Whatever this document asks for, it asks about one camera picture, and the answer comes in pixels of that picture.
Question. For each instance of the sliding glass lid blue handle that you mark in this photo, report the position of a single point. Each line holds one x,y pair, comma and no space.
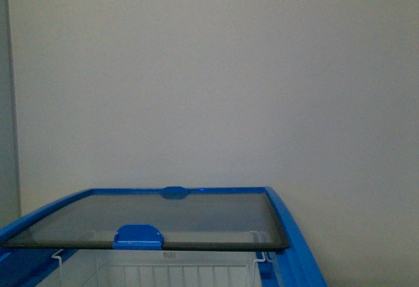
230,222

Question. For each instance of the white blue chest freezer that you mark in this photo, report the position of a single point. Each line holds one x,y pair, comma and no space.
294,266

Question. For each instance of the rear glass lid blue handle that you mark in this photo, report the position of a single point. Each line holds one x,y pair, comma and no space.
176,192

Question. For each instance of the white wire basket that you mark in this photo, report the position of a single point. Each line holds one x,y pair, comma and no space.
162,268

